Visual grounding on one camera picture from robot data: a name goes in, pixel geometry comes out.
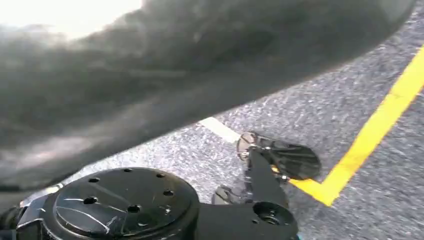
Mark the white floor tape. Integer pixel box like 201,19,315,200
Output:
197,116,242,145

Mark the black left robot leg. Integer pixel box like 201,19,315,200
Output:
0,131,323,240

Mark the yellow floor tape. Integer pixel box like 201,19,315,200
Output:
288,43,424,208

